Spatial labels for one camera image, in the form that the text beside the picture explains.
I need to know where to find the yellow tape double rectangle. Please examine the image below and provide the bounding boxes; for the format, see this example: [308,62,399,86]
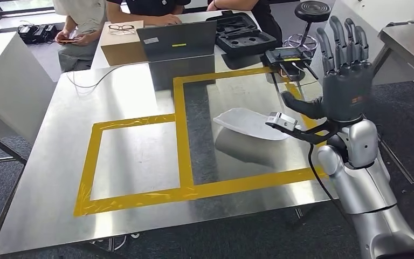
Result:
[73,66,327,217]

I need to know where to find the steel workbench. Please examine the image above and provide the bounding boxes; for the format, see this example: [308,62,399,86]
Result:
[0,60,340,259]

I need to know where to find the black handheld tool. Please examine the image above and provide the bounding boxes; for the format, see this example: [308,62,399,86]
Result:
[263,47,319,81]

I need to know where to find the white cabinet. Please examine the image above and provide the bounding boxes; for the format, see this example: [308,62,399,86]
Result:
[0,32,57,146]

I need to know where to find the black round stool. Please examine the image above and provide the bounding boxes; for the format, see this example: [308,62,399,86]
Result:
[282,1,332,57]

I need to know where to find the brown cardboard box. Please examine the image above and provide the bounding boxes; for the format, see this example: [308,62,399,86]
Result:
[100,20,148,66]

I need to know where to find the black foam case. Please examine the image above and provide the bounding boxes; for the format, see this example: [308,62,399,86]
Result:
[206,10,278,56]

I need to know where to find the white moulded plastic part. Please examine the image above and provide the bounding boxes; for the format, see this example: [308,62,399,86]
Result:
[213,107,293,141]

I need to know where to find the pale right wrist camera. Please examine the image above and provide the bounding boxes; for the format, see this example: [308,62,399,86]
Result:
[265,112,340,145]

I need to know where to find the black framed glasses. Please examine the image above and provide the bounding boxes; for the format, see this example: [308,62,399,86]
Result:
[107,24,136,36]

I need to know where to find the black camera cable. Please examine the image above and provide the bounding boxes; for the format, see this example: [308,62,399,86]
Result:
[307,142,338,202]

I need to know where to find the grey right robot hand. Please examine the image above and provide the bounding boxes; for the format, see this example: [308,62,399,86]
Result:
[280,16,375,123]

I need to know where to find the steel table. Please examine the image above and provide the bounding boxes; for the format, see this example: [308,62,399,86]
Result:
[0,125,28,166]
[371,21,414,192]

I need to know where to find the grey laptop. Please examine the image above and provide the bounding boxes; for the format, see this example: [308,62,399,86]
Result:
[136,20,218,63]

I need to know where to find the black power adapter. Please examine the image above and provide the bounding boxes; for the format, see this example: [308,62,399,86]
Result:
[17,23,58,45]

